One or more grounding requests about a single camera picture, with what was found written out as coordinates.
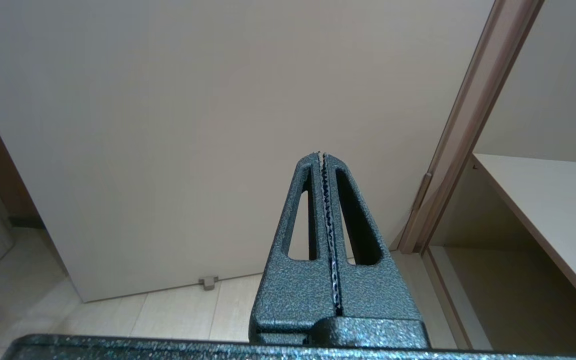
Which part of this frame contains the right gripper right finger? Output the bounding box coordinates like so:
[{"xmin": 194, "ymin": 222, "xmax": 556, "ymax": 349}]
[{"xmin": 323, "ymin": 153, "xmax": 423, "ymax": 322}]

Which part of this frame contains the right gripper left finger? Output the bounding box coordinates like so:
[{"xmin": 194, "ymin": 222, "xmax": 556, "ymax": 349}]
[{"xmin": 249, "ymin": 152, "xmax": 343, "ymax": 346}]

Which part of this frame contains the beige door frame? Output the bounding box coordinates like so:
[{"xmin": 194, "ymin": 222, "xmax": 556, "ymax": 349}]
[{"xmin": 398, "ymin": 0, "xmax": 546, "ymax": 254}]

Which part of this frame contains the white door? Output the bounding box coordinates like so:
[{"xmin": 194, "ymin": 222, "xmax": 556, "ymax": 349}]
[{"xmin": 0, "ymin": 0, "xmax": 496, "ymax": 303}]

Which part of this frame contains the dark skirting board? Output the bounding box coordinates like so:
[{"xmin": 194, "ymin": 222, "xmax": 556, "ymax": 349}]
[{"xmin": 8, "ymin": 215, "xmax": 46, "ymax": 229}]

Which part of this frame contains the white shelf board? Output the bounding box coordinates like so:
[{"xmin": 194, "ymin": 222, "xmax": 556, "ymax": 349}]
[{"xmin": 470, "ymin": 152, "xmax": 576, "ymax": 326}]

